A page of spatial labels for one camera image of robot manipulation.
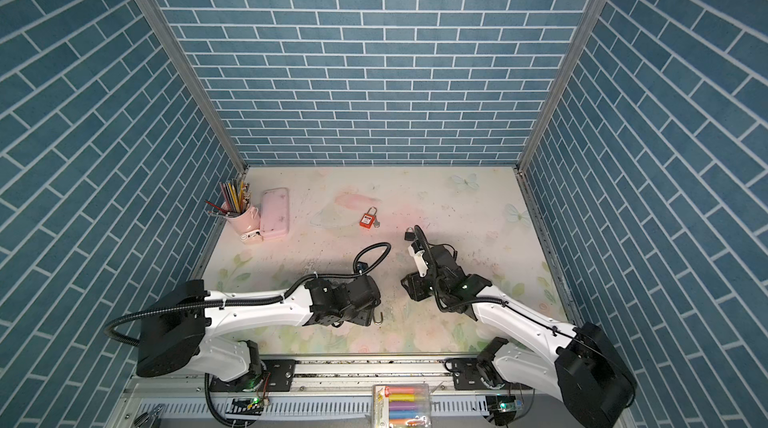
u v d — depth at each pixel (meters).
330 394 0.72
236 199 0.96
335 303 0.62
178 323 0.47
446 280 0.63
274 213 1.05
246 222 0.96
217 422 0.68
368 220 1.02
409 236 1.01
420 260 0.75
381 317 0.83
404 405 0.68
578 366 0.40
